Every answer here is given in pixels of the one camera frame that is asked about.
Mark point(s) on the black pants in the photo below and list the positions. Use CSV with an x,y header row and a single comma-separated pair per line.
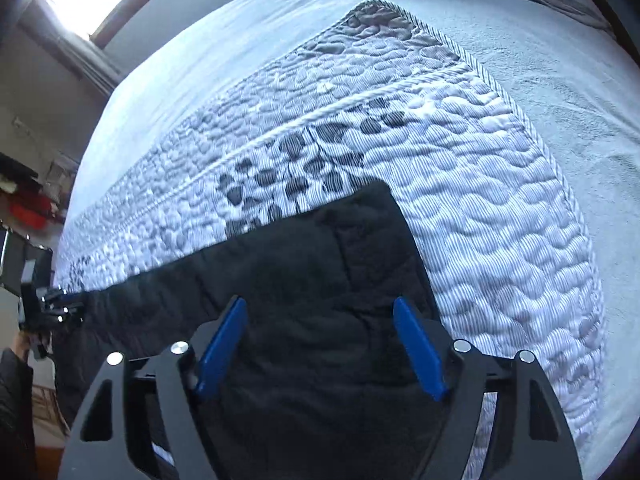
x,y
321,386

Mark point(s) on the dark sleeved left forearm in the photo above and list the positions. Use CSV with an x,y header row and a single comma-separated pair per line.
x,y
18,454

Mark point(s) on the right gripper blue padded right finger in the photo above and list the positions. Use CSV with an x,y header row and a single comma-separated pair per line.
x,y
530,437

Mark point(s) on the person's left hand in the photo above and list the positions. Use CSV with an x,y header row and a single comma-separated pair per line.
x,y
21,345

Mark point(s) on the red hanging garment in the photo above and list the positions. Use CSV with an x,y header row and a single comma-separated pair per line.
x,y
34,210

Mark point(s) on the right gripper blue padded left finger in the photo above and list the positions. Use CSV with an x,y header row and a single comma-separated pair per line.
x,y
110,439

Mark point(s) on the quilted patterned bedspread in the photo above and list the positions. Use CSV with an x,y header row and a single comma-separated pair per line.
x,y
377,97

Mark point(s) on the light blue bed sheet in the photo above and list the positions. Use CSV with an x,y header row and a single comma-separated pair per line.
x,y
578,88

